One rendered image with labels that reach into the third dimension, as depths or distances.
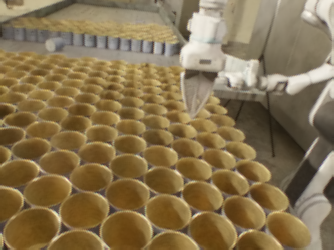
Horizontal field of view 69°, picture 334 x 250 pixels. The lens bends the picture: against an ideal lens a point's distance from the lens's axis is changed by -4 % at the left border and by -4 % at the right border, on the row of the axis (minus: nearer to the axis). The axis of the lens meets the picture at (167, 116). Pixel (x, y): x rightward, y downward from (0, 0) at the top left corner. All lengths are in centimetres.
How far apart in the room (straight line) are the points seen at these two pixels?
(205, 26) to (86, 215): 42
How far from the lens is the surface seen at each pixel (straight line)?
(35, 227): 43
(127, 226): 41
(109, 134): 58
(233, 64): 154
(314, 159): 130
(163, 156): 54
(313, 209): 135
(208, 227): 43
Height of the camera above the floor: 151
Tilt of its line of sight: 28 degrees down
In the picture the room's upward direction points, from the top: 9 degrees clockwise
